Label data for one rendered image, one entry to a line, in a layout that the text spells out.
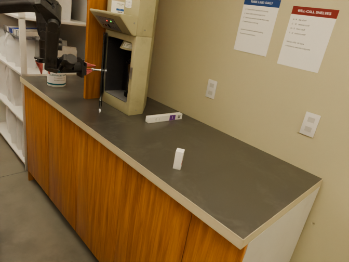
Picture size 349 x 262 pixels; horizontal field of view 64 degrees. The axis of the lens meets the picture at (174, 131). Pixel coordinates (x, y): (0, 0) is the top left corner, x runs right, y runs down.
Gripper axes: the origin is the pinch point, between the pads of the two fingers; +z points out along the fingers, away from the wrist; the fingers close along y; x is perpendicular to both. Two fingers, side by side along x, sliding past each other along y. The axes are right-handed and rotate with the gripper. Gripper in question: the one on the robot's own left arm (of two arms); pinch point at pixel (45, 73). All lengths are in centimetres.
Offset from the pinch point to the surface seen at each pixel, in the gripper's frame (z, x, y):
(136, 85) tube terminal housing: -2, -45, 36
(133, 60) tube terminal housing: -17, -45, 32
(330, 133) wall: -4, -144, 76
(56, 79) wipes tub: 10.6, 21.9, 16.2
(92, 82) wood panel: 5.5, -8.4, 27.7
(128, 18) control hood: -39, -46, 26
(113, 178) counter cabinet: 37, -74, 5
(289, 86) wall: -20, -118, 76
